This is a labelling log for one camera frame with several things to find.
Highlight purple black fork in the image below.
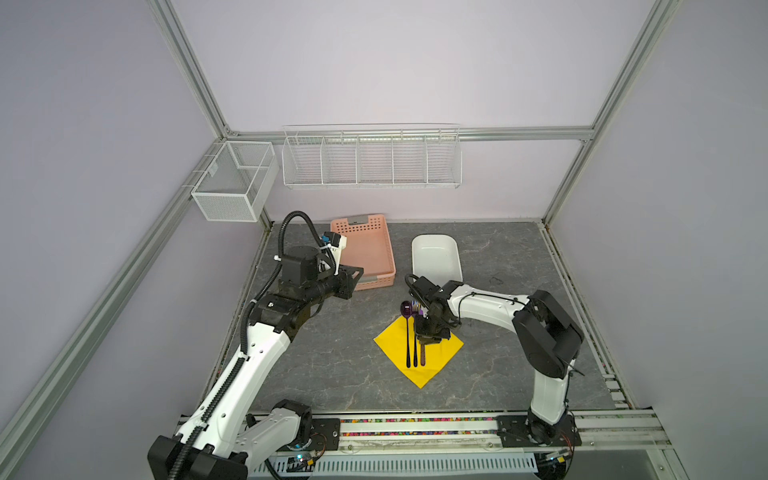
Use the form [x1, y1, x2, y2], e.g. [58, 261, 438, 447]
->
[411, 301, 421, 368]

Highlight purple black spoon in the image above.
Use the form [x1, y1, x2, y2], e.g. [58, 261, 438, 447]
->
[400, 301, 412, 369]

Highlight yellow paper napkin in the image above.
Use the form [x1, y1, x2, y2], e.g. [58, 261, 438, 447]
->
[374, 316, 464, 389]

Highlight white oval tray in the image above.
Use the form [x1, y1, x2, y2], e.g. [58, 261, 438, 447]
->
[411, 234, 463, 286]

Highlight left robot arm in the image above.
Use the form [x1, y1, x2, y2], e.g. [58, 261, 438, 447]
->
[147, 211, 364, 479]

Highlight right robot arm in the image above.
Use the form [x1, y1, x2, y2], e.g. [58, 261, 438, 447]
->
[405, 274, 584, 445]

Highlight pink plastic basket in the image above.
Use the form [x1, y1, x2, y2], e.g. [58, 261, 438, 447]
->
[331, 214, 396, 291]

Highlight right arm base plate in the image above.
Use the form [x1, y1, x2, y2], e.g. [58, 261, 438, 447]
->
[496, 412, 582, 448]

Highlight white wire wall shelf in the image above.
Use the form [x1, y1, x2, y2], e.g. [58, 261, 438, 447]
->
[282, 123, 463, 189]

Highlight white mesh wall box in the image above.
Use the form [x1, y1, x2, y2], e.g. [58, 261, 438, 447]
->
[192, 141, 279, 223]

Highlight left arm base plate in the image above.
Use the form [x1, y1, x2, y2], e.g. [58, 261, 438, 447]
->
[284, 418, 341, 451]

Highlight white vented cable duct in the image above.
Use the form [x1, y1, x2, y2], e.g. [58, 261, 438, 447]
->
[270, 452, 539, 479]

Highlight aluminium front rail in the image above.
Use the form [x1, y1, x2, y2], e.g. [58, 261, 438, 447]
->
[166, 410, 672, 458]

